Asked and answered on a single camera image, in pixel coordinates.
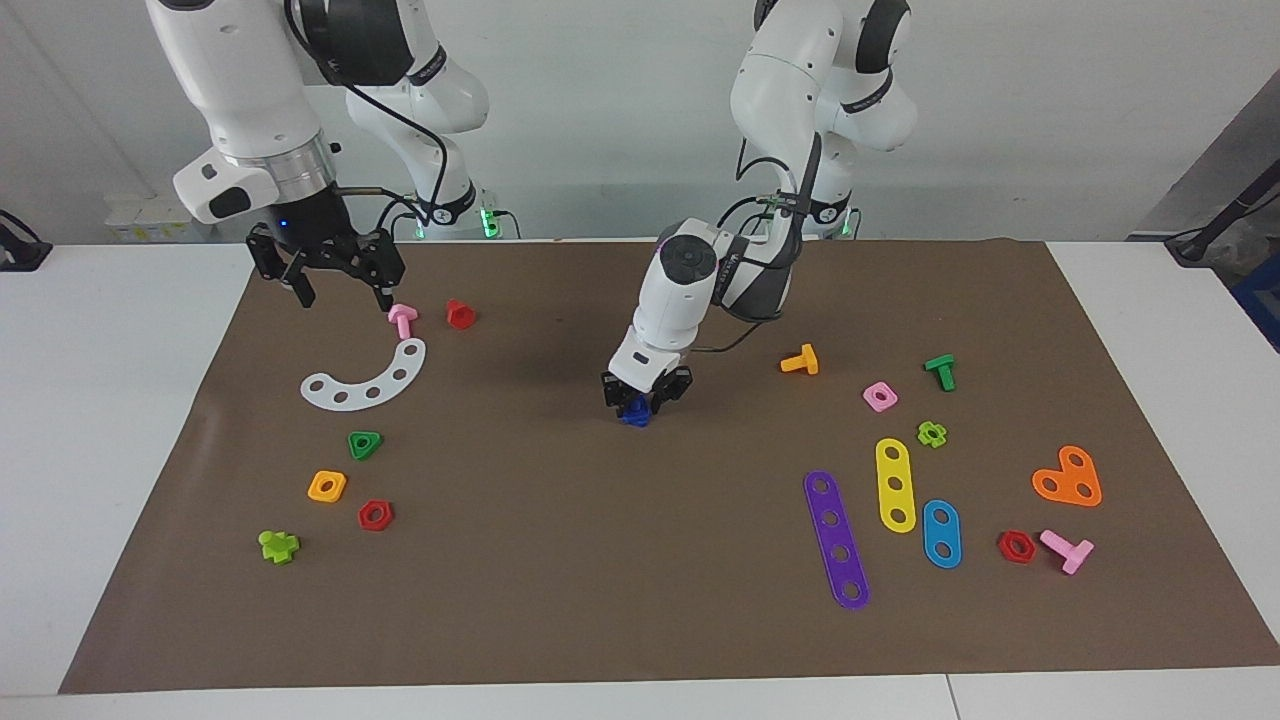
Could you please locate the blue two-hole plastic strip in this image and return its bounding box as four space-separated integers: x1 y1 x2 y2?
922 499 963 570

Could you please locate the yellow three-hole plastic strip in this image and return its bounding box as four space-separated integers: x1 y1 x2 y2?
875 437 917 534

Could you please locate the orange heart-shaped plastic plate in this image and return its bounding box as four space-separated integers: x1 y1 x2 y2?
1031 445 1103 508

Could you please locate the brown paper table mat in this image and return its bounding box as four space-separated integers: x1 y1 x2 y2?
58 238 1280 695

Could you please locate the white power strip box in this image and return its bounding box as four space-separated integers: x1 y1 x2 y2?
104 193 193 243

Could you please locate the black clamp mount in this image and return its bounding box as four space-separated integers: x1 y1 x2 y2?
0 208 53 273

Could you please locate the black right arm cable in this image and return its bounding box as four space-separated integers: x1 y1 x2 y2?
285 0 451 241

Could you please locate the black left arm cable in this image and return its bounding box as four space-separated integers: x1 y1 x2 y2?
695 130 826 353

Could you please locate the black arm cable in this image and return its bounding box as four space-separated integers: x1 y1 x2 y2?
285 0 451 241
695 130 826 353

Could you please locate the white curved five-hole plate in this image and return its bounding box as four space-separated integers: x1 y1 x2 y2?
300 337 428 412

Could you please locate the purple four-hole plastic strip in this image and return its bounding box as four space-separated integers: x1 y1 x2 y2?
803 470 871 611

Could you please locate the blue crate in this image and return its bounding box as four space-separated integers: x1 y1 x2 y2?
1232 255 1280 353

